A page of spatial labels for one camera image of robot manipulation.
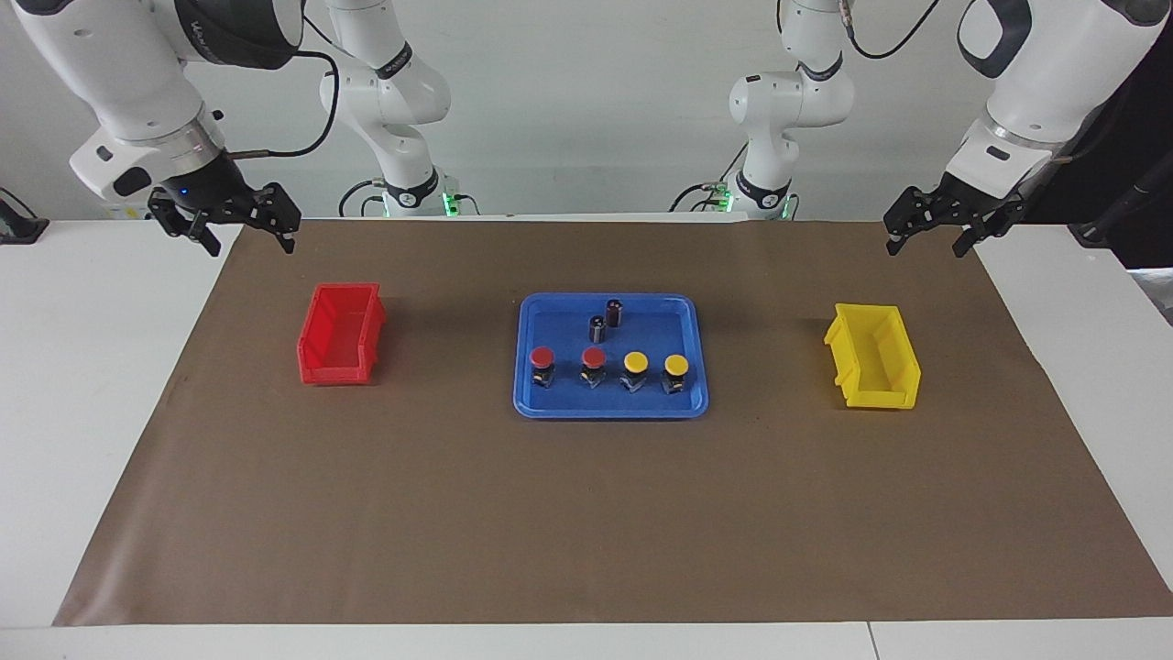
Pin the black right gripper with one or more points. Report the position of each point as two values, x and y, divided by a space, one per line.
206 188

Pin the black background equipment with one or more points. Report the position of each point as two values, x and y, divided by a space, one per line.
1145 183

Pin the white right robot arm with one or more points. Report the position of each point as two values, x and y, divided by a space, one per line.
119 73

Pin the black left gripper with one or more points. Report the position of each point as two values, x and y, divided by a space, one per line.
962 206

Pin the brown paper table mat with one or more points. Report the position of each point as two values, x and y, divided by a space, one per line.
586 513

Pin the blue plastic tray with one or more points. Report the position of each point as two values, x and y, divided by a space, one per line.
660 325

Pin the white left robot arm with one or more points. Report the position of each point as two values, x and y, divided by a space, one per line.
1054 82

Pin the red plastic bin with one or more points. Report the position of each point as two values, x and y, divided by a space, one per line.
339 339

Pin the red push button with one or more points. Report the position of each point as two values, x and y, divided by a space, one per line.
594 356
542 356

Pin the yellow plastic bin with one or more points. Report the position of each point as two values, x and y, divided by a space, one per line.
880 357

